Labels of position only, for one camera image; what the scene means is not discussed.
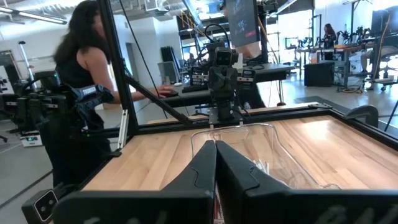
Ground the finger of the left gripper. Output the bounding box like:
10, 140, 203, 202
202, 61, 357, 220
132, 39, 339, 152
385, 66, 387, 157
190, 66, 224, 101
223, 67, 256, 101

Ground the thin black hanging cable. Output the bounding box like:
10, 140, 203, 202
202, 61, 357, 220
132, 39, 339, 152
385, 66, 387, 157
119, 0, 169, 119

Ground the person's hand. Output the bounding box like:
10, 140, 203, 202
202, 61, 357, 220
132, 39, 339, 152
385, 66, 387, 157
156, 84, 175, 98

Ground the person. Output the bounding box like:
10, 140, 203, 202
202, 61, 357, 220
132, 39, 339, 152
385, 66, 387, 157
322, 23, 338, 62
39, 0, 175, 187

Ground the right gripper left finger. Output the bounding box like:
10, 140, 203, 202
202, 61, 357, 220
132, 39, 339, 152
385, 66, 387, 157
52, 139, 218, 224

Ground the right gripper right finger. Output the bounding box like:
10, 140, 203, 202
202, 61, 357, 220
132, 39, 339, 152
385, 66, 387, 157
215, 140, 398, 224

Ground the clear plastic bin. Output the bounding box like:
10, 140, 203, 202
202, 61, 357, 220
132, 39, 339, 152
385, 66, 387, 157
190, 122, 341, 191

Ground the fluorescent ceiling light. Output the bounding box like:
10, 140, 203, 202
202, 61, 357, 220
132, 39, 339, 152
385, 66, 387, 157
0, 6, 68, 26

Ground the white control box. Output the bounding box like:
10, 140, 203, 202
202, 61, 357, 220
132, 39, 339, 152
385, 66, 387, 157
20, 133, 43, 147

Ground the maroon USB-C cable bundle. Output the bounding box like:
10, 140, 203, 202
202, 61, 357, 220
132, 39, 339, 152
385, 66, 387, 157
213, 186, 223, 224

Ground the black computer monitor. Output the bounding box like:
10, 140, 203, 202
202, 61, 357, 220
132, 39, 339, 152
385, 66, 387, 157
224, 0, 261, 48

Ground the black aluminium table frame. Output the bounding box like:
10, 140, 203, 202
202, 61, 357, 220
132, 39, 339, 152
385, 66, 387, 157
77, 0, 398, 190

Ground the white flat bar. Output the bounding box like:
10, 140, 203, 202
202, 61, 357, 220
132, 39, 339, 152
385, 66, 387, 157
117, 108, 129, 149

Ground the distant workbench with equipment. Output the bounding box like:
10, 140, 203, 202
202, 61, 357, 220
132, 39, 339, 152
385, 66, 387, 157
292, 43, 377, 90

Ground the white USB-C cable bundle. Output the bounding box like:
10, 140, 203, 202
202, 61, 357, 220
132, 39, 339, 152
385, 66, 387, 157
252, 158, 271, 175

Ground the small black camera box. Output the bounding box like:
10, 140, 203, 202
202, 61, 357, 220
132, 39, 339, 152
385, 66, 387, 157
21, 186, 60, 223

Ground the black wall screen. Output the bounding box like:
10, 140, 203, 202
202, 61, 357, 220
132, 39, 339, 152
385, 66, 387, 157
371, 6, 398, 35

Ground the black box cabinet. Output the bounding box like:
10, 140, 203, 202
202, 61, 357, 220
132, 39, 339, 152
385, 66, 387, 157
303, 60, 335, 88

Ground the yellow hanging cord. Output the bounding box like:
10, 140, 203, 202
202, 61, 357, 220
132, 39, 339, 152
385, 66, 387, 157
256, 17, 280, 65

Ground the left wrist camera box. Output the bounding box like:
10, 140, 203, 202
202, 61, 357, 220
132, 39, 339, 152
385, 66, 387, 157
213, 46, 239, 68

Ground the white pole stand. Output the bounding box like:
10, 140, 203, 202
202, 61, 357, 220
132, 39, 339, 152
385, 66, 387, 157
17, 40, 39, 91

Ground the grey desk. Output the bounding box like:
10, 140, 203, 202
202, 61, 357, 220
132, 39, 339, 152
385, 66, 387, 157
160, 62, 296, 108

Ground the black keyboard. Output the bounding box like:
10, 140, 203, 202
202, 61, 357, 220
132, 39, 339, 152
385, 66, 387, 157
182, 83, 212, 93

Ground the grey table clamp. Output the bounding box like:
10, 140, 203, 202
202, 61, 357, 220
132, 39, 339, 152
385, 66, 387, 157
343, 104, 380, 129

